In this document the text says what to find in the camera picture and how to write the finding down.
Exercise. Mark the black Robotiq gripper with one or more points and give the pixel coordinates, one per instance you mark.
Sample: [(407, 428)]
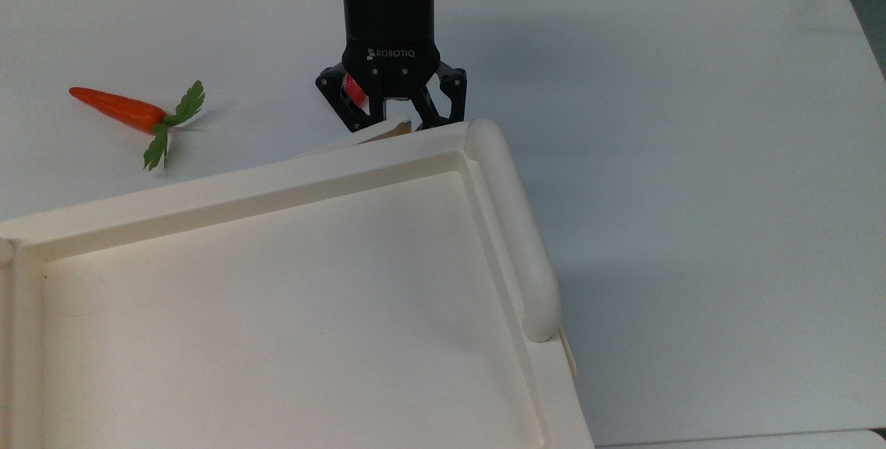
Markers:
[(391, 34)]

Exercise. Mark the red toy wax apple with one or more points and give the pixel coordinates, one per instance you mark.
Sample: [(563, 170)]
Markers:
[(356, 90)]

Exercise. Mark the cream plastic cabinet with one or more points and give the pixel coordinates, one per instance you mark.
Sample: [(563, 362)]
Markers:
[(277, 297)]

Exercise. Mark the orange toy carrot with leaves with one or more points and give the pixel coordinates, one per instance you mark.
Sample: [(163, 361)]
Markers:
[(124, 108)]

